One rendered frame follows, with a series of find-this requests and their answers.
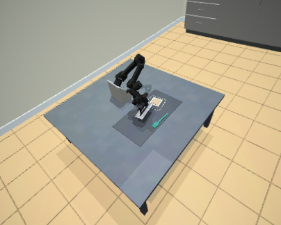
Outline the teal flat trowel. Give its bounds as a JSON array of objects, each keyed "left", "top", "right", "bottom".
[{"left": 152, "top": 113, "right": 168, "bottom": 128}]

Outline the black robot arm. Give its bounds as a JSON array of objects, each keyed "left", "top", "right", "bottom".
[{"left": 113, "top": 54, "right": 145, "bottom": 105}]

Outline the beige square tile with black centre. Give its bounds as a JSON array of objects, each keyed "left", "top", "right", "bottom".
[{"left": 150, "top": 97, "right": 163, "bottom": 107}]

